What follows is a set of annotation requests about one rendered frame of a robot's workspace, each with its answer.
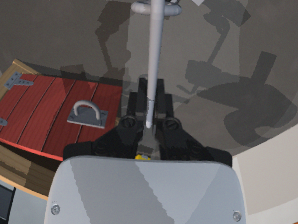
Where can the yellow tape measure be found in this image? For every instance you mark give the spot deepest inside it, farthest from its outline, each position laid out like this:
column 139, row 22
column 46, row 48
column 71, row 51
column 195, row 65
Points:
column 141, row 156

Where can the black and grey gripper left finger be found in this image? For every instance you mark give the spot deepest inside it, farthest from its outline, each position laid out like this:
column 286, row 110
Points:
column 121, row 141

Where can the tan wooden cabinet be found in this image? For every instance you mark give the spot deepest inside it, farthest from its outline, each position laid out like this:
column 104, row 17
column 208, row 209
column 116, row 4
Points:
column 42, row 115

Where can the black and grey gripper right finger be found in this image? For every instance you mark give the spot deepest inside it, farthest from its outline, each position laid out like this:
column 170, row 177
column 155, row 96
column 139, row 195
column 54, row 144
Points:
column 179, row 145

